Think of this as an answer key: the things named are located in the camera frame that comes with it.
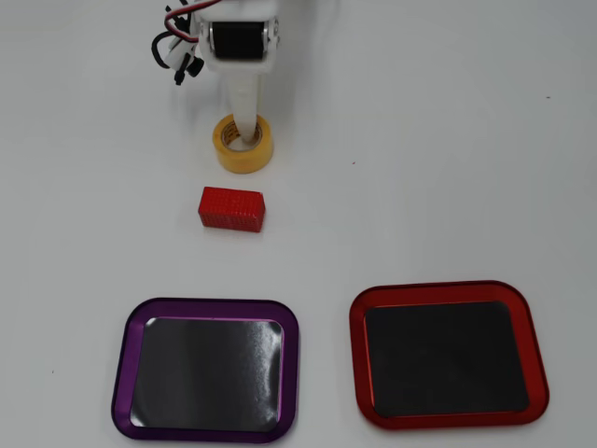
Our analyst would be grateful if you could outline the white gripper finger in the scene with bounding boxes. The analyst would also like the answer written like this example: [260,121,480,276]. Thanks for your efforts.
[226,72,261,144]

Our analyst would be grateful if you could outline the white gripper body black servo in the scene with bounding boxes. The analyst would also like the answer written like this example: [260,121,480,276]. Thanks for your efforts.
[196,7,282,74]

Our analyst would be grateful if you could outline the yellow masking tape roll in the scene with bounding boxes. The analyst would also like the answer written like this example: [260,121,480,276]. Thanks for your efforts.
[213,113,275,175]

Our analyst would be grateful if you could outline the red perforated rectangular block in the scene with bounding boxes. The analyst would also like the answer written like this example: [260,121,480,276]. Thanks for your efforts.
[198,186,265,233]

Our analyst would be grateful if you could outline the purple metal tray black mat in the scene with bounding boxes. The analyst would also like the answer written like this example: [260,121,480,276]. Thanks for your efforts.
[110,297,300,443]

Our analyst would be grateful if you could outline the red metal tray black mat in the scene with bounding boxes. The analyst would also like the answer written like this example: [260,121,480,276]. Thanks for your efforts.
[348,279,550,431]

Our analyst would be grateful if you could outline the red white black servo wire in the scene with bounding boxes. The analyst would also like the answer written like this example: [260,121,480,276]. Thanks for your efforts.
[162,0,221,48]

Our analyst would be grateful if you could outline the thick black cable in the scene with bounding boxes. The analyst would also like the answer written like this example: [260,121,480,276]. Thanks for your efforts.
[150,30,190,88]

